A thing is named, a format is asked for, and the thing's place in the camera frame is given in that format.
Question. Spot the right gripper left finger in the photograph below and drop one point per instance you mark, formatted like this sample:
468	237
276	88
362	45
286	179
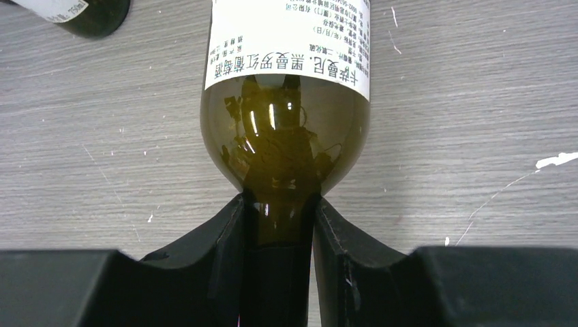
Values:
193	281

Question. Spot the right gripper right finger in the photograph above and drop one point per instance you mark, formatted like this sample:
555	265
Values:
363	282

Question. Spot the green bottle black cap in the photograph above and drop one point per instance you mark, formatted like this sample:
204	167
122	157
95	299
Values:
284	116

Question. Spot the green bottle silver cap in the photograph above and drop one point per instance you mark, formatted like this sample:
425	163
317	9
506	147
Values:
90	19

